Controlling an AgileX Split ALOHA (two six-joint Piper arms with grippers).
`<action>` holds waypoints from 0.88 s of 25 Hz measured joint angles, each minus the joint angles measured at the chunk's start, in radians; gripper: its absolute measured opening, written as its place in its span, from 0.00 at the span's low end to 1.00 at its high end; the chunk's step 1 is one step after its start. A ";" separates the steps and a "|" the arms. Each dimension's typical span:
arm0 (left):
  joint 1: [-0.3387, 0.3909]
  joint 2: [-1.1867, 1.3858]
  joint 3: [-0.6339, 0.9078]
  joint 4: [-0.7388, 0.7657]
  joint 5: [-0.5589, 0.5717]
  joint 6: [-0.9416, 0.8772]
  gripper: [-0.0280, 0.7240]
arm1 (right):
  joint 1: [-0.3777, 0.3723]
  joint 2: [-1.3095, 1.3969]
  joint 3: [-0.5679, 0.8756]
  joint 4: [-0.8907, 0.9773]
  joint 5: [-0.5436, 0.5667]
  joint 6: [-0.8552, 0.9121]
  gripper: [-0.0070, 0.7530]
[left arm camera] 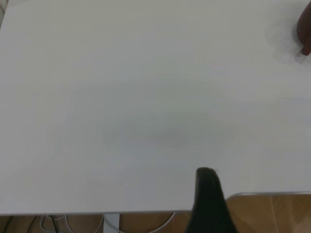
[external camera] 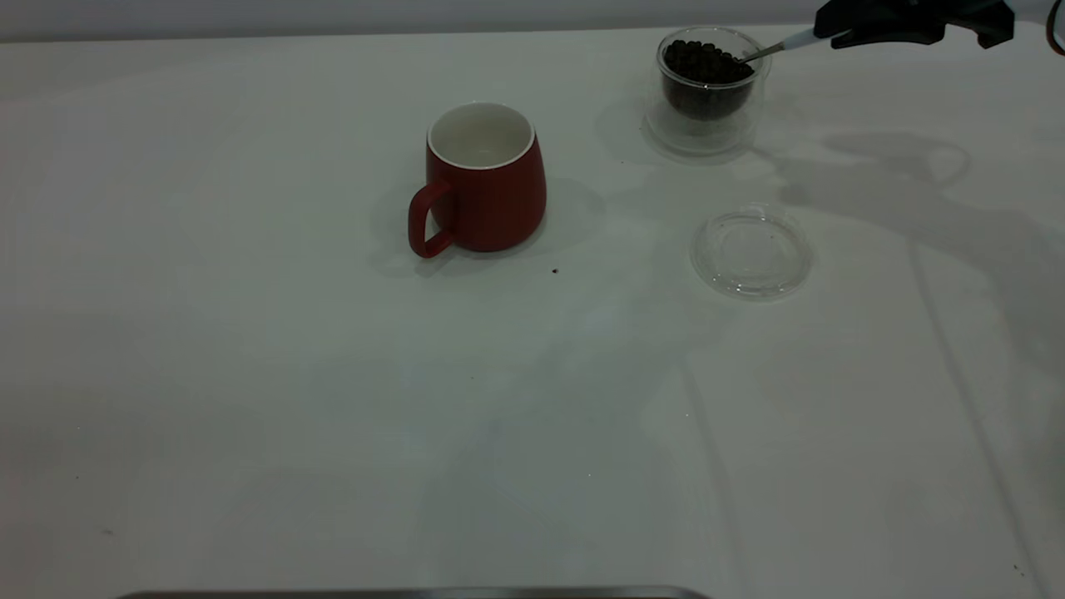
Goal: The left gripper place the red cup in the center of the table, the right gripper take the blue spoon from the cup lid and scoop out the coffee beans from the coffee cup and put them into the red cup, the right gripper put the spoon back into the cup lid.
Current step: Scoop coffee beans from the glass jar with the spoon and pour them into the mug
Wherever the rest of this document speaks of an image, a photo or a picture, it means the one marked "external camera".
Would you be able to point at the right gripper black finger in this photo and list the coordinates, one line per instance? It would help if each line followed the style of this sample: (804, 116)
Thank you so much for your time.
(882, 13)
(899, 37)

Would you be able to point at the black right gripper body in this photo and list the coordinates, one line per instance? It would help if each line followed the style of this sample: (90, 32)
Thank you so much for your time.
(986, 17)

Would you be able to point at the red ceramic mug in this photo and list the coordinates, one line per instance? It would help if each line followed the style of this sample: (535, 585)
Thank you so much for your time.
(499, 200)

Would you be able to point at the pile of dark coffee beans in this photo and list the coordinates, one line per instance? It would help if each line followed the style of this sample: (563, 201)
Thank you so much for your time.
(703, 75)

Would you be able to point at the clear glass saucer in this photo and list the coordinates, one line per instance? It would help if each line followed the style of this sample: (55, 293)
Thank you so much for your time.
(753, 279)

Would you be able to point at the clear double-wall glass cup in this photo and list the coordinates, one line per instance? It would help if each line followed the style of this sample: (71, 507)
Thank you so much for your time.
(707, 137)

